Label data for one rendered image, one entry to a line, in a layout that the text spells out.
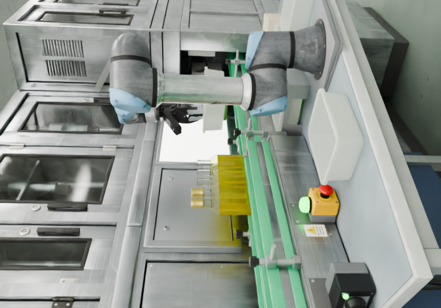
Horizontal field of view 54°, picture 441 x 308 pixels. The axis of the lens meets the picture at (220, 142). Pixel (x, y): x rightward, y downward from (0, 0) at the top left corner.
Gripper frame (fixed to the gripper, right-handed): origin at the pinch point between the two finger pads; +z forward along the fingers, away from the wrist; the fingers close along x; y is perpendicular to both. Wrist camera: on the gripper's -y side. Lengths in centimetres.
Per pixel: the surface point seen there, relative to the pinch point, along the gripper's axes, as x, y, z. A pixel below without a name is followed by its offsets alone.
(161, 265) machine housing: 15, -57, -17
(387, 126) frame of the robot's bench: -38, -49, 49
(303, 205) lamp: -17, -57, 28
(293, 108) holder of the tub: -9.3, -9.6, 32.4
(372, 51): 24, 67, 88
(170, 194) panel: 19.5, -24.1, -15.8
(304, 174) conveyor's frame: -8, -39, 32
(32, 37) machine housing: 4, 69, -91
